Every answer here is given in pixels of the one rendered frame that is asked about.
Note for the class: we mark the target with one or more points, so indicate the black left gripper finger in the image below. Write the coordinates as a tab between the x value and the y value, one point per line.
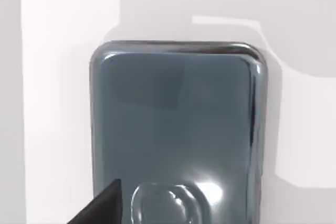
106	205

